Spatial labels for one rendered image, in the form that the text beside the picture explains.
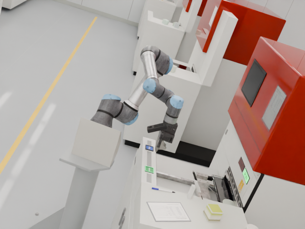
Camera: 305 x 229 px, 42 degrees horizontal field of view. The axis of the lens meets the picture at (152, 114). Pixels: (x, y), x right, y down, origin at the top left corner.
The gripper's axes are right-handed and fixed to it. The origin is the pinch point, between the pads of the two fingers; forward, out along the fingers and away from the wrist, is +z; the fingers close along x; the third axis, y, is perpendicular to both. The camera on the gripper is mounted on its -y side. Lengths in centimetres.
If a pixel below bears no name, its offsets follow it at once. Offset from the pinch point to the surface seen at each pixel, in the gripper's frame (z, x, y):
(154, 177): 14.8, -6.8, 4.1
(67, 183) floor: 111, 95, -48
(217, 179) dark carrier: 21, 20, 51
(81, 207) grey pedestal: 67, 14, -32
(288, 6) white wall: -73, 443, 207
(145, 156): 14.7, 14.5, -1.9
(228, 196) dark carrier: 21, 4, 56
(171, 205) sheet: 14.0, -30.1, 13.5
